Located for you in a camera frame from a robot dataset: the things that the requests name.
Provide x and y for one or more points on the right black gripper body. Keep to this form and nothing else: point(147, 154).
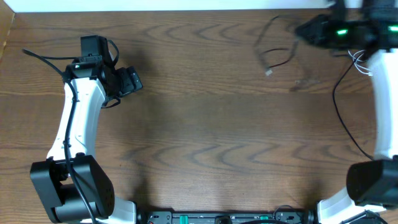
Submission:
point(337, 34)

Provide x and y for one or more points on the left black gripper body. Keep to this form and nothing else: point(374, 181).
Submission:
point(131, 80)

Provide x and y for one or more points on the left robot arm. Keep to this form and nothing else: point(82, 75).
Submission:
point(71, 185)

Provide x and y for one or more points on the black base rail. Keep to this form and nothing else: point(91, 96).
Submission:
point(283, 214)

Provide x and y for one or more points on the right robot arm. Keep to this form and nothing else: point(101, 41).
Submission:
point(371, 187)

